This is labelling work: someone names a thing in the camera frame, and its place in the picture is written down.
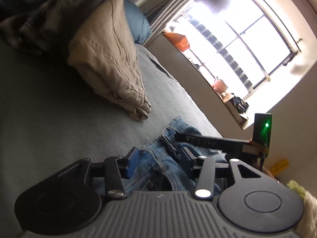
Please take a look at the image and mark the white fluffy cloth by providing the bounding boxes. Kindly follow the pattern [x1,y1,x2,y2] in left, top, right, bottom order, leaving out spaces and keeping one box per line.
[286,180,317,238]

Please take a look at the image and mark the folded beige pants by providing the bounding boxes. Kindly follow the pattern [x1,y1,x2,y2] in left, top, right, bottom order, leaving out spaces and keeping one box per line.
[67,0,152,122]

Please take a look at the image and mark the curtain rod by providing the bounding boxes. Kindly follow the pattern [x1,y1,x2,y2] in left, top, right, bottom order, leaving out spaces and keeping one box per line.
[238,0,303,45]

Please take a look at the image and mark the blue denim jeans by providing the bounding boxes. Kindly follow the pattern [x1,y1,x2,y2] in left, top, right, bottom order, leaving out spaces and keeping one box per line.
[121,116,228,196]

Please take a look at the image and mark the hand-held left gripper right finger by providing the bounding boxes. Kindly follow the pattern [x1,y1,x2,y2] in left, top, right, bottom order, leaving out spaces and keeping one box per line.
[180,147,262,200]

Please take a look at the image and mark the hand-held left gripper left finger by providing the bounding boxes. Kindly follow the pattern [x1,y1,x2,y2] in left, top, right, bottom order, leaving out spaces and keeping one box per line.
[50,147,139,200]

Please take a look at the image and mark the orange bag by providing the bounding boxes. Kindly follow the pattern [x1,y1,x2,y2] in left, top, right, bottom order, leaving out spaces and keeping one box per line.
[163,32,191,52]

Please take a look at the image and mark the plaid cloth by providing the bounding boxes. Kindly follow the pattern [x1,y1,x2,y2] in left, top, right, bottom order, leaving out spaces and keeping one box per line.
[0,0,82,57]

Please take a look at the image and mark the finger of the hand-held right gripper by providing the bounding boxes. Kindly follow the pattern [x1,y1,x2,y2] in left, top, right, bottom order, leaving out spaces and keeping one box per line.
[175,133,192,144]

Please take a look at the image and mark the grey curtain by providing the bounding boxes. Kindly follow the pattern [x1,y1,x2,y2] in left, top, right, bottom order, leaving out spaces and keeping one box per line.
[146,0,218,34]

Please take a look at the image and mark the pink pot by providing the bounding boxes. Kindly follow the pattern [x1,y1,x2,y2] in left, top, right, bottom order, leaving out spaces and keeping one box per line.
[212,78,228,92]

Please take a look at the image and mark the black bag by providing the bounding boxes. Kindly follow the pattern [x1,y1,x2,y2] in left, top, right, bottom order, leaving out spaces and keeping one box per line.
[231,96,249,113]

